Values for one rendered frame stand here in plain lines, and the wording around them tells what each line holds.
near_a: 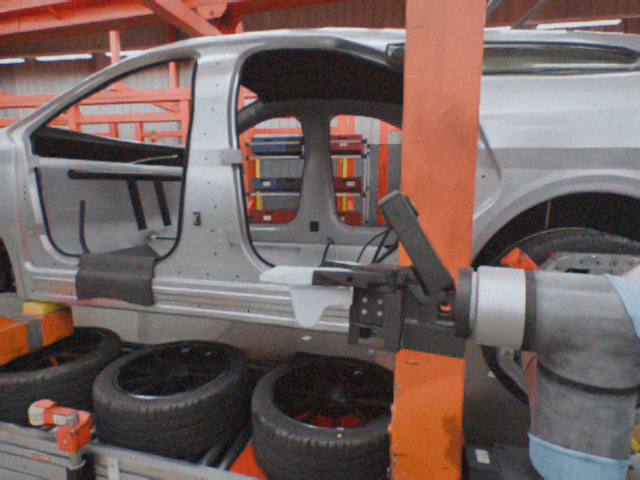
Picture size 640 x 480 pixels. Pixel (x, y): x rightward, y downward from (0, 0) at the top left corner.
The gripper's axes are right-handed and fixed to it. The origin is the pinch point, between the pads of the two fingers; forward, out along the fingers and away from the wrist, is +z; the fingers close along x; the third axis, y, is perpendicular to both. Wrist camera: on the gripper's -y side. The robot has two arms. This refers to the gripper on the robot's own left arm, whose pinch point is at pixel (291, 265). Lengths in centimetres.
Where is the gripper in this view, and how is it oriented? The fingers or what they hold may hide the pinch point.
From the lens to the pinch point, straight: 45.4
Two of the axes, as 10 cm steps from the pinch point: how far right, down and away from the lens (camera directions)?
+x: 4.0, 0.1, 9.2
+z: -9.1, -0.5, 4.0
